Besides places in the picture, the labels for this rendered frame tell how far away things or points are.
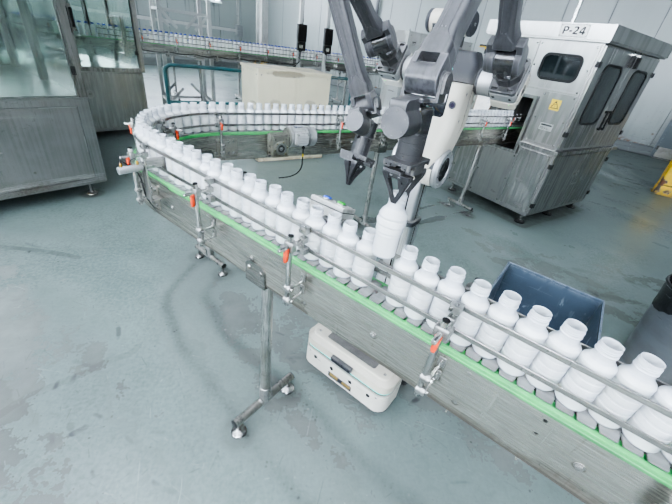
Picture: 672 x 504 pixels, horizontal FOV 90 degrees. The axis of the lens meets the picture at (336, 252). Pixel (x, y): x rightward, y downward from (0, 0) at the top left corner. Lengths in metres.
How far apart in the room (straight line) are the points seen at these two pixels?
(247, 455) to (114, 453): 0.55
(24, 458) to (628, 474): 1.98
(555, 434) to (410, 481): 1.00
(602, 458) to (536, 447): 0.11
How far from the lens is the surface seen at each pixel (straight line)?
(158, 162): 1.57
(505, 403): 0.88
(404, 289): 0.86
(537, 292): 1.45
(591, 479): 0.95
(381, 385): 1.70
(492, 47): 1.21
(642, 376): 0.82
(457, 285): 0.81
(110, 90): 5.96
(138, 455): 1.85
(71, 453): 1.95
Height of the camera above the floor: 1.56
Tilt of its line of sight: 32 degrees down
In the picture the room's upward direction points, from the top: 8 degrees clockwise
